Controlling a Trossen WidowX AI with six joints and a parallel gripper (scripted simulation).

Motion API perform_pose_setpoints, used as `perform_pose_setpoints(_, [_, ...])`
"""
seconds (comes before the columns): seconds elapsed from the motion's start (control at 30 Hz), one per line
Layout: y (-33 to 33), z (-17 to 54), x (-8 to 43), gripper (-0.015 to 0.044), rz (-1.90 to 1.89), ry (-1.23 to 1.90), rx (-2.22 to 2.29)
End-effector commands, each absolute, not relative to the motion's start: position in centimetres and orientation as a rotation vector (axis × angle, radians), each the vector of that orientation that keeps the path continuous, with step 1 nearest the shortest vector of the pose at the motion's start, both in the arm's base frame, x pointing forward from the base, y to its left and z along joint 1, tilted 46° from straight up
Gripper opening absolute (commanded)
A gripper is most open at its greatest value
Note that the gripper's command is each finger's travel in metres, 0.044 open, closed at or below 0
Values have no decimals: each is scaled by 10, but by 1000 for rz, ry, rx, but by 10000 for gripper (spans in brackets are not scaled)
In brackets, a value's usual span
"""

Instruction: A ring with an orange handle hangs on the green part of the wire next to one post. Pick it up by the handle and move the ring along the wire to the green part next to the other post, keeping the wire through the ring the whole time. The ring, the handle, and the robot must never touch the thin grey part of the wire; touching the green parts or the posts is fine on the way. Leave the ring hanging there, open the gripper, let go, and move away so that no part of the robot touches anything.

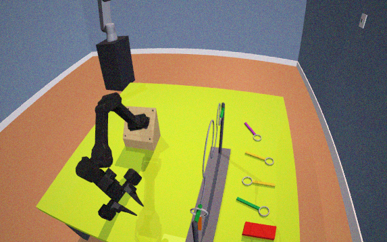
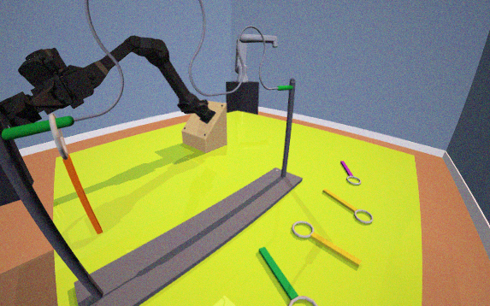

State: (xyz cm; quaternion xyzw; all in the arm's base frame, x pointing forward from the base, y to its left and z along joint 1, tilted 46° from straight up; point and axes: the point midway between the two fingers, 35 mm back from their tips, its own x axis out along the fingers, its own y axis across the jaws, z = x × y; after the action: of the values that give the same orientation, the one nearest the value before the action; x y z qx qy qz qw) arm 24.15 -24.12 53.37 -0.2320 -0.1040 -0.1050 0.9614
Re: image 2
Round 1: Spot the magenta-handled loop tool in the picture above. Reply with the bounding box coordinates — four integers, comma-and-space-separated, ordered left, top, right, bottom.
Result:
340, 161, 362, 185

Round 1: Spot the green handle with grey loop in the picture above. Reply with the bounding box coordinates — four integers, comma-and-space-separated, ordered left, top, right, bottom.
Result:
259, 247, 318, 306

